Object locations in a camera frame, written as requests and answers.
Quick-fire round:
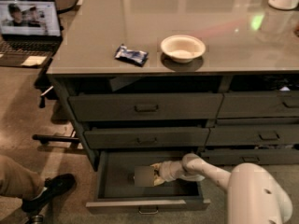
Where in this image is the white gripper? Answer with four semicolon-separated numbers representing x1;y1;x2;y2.
151;161;186;186

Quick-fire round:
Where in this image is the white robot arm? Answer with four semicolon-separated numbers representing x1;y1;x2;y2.
151;153;293;224

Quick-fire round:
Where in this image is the open bottom left drawer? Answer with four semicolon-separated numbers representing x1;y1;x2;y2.
86;149;210;215

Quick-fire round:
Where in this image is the middle left grey drawer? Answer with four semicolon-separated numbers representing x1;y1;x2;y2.
84;127;209;149

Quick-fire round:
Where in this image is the top left grey drawer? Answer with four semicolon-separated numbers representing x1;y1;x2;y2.
68;93;222;121

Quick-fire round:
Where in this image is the top right grey drawer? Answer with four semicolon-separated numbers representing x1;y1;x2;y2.
218;91;299;119

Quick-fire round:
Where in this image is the bottom right grey drawer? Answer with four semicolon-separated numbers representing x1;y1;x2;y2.
200;149;299;165

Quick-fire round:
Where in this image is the blue snack packet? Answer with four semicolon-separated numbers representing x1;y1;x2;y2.
114;44;149;67

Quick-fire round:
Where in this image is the black chair base leg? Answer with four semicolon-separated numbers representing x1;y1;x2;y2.
32;134;79;145

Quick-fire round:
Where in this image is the white paper bowl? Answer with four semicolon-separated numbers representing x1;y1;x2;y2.
161;35;206;63

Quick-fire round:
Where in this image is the tan trouser leg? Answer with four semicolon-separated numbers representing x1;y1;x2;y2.
0;155;45;200

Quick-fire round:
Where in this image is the white sticky note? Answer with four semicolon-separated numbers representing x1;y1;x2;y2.
21;56;46;66

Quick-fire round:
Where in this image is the black open laptop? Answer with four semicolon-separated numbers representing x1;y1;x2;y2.
0;0;63;68

